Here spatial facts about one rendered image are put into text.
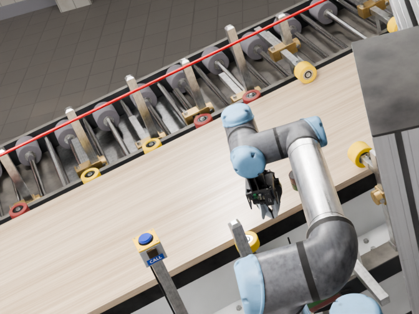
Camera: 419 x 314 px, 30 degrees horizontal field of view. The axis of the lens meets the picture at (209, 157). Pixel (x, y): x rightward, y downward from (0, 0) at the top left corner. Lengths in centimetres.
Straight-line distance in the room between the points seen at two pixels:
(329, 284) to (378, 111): 46
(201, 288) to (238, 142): 108
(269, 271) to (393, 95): 48
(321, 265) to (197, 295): 137
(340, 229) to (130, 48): 476
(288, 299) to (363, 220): 147
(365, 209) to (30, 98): 367
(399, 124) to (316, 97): 214
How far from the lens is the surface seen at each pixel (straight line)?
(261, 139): 175
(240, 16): 599
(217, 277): 275
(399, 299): 326
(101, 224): 296
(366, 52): 122
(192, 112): 341
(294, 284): 144
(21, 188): 337
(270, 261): 146
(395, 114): 107
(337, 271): 145
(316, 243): 146
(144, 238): 228
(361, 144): 275
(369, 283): 245
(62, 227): 305
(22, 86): 629
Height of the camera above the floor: 266
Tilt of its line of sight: 35 degrees down
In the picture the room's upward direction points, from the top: 21 degrees counter-clockwise
